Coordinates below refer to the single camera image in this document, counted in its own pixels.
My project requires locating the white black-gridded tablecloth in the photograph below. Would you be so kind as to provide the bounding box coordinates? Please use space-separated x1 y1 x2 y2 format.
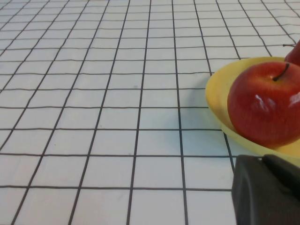
0 0 300 225

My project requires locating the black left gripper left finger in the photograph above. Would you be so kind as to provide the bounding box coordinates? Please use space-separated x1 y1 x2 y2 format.
231 154 300 225

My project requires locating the yellow plastic plate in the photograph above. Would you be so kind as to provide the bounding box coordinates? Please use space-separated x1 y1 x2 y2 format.
205 57 300 157

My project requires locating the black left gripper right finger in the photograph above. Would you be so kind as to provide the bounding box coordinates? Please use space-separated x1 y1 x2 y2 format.
262 154 300 202

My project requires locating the red plastic apple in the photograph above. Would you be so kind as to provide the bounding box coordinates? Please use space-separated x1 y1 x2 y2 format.
227 61 300 150
282 39 300 67

